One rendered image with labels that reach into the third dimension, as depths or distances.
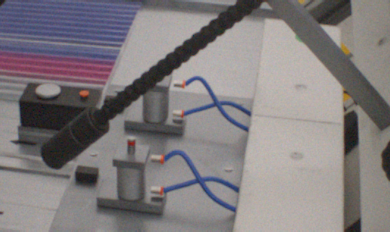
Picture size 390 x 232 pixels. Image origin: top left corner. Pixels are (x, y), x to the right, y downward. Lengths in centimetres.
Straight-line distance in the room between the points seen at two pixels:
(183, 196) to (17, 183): 18
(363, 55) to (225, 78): 20
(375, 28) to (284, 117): 16
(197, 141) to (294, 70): 13
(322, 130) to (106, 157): 18
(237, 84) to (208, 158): 24
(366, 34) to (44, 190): 34
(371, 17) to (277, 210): 30
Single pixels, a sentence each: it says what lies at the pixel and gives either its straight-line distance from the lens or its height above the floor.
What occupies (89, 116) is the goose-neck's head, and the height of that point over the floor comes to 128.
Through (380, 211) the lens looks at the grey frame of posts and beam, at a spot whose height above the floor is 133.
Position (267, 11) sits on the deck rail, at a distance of 112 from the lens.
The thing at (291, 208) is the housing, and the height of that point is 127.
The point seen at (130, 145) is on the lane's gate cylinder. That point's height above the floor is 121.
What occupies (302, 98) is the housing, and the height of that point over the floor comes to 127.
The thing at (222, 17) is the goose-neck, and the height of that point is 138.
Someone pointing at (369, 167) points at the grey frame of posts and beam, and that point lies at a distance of 68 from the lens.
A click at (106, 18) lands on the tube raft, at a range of 107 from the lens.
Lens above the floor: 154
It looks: 26 degrees down
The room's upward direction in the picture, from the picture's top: 54 degrees clockwise
